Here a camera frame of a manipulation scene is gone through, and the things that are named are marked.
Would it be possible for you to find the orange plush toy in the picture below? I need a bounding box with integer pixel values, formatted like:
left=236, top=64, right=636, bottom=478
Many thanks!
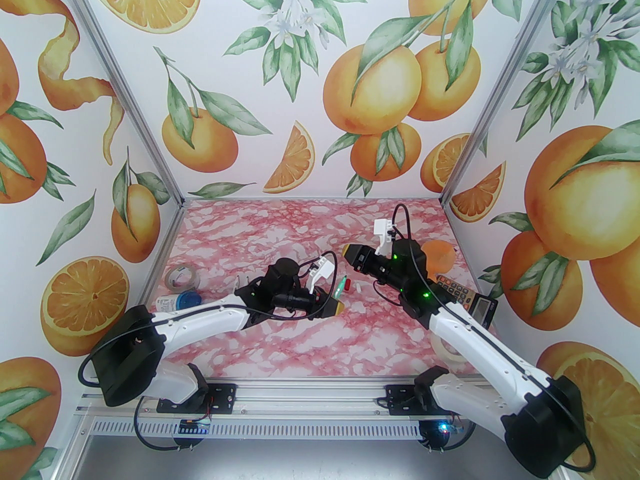
left=422, top=240, right=457, bottom=275

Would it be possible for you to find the dark desk calculator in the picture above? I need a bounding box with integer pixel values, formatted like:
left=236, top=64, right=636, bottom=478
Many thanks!
left=435, top=275, right=500, bottom=327

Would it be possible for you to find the beige masking tape roll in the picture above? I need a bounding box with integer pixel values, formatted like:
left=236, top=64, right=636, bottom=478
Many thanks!
left=431, top=338, right=464, bottom=365

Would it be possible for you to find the white bottle blue cap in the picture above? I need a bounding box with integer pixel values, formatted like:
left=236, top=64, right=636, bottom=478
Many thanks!
left=156, top=291, right=202, bottom=315

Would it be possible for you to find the clear tape roll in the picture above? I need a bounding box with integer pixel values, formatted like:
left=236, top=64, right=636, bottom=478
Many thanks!
left=165, top=264, right=201, bottom=291

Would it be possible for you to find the grey steel panel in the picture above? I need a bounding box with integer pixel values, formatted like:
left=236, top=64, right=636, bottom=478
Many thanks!
left=65, top=433, right=566, bottom=480

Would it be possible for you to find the black controller with green light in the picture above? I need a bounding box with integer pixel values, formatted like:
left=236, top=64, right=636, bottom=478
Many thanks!
left=419, top=418, right=473, bottom=451

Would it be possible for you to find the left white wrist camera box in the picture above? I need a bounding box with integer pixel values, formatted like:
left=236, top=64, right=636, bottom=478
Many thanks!
left=306, top=257, right=335, bottom=293

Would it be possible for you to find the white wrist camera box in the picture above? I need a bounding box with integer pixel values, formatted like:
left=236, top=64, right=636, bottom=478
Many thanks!
left=373, top=219, right=397, bottom=257
left=306, top=257, right=335, bottom=293

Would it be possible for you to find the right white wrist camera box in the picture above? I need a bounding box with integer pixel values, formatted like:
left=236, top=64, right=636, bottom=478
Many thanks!
left=373, top=219, right=397, bottom=257

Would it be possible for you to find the aluminium mounting rail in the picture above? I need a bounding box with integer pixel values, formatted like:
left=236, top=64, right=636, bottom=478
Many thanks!
left=74, top=374, right=548, bottom=421

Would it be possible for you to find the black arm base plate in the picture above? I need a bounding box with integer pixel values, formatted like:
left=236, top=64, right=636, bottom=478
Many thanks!
left=387, top=383, right=467, bottom=416
left=156, top=383, right=237, bottom=414

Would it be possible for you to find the perforated metal cable tray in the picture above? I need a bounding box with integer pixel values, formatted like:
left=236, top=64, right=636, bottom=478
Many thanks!
left=85, top=415, right=431, bottom=439

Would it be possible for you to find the black base cable loop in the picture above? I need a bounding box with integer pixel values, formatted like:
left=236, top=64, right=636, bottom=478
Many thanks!
left=134, top=395, right=196, bottom=455
left=425, top=415, right=474, bottom=455

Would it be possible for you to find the aluminium frame post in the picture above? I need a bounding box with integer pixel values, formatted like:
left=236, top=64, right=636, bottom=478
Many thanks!
left=55, top=0, right=187, bottom=208
left=440, top=0, right=573, bottom=208

